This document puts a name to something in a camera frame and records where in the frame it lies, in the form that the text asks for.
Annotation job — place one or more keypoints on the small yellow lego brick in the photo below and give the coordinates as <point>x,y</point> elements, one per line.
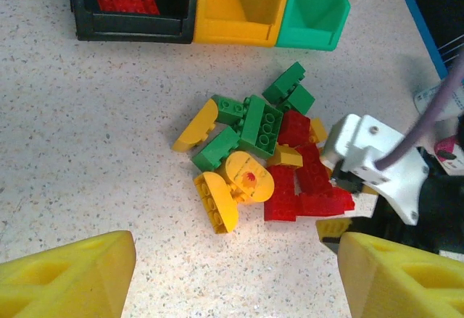
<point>318,131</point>
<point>286,156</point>

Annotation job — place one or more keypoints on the green square lego brick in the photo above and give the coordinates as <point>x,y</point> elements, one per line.
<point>299,100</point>

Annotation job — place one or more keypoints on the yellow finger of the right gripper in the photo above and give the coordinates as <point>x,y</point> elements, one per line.
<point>333,228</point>
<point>369,191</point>

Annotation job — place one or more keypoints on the small green studded lego brick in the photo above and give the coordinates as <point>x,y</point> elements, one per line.
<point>226,109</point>

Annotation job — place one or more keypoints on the black plastic bin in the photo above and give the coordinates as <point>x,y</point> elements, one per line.
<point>127,28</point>

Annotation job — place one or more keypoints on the green sloped lego brick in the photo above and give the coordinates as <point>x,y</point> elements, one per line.
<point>217,149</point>

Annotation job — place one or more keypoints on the green long hollow lego brick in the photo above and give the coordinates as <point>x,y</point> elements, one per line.
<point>261,126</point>

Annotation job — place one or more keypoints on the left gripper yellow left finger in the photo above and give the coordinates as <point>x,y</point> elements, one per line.
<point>54,281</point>

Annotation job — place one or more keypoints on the red lego brick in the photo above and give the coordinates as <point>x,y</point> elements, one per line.
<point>281,195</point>
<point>315,169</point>
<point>322,204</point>
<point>295,127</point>
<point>127,3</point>

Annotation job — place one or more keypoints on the yellow plastic bin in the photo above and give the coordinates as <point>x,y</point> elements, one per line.
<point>232,24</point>

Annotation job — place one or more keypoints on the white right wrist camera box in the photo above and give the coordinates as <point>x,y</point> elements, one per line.
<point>380,144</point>

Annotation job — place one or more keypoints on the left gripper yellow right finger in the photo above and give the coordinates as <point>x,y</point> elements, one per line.
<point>406,285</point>

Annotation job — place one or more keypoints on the yellow round printed lego brick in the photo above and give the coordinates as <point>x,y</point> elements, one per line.
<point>250,176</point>

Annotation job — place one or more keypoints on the green plastic bin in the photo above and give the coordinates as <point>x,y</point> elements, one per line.
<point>308,35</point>

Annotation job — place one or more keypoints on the red flat lego brick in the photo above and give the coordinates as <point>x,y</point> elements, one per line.
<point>127,3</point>

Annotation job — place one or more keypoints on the yellow half-round lego brick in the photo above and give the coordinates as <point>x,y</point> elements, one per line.
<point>217,202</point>
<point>197,129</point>

